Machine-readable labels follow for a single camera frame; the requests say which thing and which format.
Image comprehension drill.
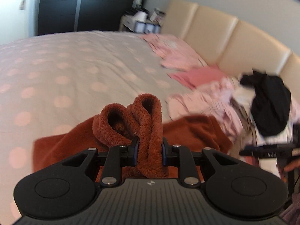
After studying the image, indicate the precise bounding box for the rust brown fleece garment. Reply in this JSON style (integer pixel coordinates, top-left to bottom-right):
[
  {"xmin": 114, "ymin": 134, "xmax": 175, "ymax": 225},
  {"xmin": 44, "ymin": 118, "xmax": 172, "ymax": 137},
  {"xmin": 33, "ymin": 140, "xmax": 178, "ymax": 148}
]
[{"xmin": 33, "ymin": 94, "xmax": 233, "ymax": 179}]

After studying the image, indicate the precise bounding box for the light pink clothes pile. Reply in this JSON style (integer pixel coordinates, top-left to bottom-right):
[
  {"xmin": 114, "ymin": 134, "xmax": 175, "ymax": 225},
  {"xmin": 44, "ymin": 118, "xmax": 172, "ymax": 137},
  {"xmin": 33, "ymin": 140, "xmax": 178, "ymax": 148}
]
[{"xmin": 166, "ymin": 78, "xmax": 299, "ymax": 146}]

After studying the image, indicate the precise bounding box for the right hand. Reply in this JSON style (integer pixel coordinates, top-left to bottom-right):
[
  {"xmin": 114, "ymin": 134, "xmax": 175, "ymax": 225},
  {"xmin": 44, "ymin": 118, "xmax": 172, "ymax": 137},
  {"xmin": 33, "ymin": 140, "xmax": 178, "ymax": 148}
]
[{"xmin": 284, "ymin": 158, "xmax": 300, "ymax": 173}]

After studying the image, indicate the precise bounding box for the black garment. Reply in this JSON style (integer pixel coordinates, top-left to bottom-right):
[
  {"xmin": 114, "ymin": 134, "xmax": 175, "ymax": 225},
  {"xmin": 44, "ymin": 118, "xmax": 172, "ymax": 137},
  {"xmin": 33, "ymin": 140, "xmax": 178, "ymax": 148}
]
[{"xmin": 239, "ymin": 71, "xmax": 291, "ymax": 137}]

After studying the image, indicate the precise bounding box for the polka dot duvet cover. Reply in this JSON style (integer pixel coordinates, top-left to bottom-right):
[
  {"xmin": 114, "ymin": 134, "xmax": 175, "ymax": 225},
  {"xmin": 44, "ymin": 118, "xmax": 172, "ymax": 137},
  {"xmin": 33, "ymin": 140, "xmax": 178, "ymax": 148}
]
[{"xmin": 1, "ymin": 31, "xmax": 187, "ymax": 224}]

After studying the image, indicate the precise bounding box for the cream padded headboard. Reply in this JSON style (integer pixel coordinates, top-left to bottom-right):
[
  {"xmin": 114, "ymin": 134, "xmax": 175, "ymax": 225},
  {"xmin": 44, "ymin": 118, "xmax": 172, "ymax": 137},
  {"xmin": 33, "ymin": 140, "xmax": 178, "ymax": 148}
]
[{"xmin": 161, "ymin": 0, "xmax": 299, "ymax": 99}]

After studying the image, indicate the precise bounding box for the dark pink folded cloth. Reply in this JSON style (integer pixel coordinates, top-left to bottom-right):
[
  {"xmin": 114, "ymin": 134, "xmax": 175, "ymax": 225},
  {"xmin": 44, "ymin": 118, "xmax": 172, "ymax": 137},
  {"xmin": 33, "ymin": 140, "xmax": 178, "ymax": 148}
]
[{"xmin": 168, "ymin": 66, "xmax": 227, "ymax": 89}]

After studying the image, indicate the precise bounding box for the pink pillow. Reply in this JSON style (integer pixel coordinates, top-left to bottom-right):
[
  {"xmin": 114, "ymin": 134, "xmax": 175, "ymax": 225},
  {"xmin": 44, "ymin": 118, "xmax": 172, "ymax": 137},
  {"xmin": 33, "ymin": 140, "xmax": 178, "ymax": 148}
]
[{"xmin": 141, "ymin": 34, "xmax": 207, "ymax": 71}]

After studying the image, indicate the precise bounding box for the black sliding wardrobe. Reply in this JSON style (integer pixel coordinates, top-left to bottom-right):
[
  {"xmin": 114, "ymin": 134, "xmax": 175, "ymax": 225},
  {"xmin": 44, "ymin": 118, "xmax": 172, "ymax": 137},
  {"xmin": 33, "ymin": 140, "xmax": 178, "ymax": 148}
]
[{"xmin": 37, "ymin": 0, "xmax": 134, "ymax": 36}]

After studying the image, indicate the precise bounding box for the white bedside table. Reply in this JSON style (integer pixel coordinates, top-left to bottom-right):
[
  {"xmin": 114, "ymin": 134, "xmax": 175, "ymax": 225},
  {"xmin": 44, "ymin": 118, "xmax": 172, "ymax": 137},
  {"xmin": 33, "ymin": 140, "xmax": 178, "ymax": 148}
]
[{"xmin": 119, "ymin": 7, "xmax": 165, "ymax": 34}]

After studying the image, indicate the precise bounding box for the white door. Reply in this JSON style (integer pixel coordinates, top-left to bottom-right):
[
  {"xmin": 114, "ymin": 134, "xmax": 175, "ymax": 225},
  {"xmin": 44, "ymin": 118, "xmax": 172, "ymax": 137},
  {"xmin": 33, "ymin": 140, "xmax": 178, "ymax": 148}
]
[{"xmin": 1, "ymin": 0, "xmax": 40, "ymax": 45}]

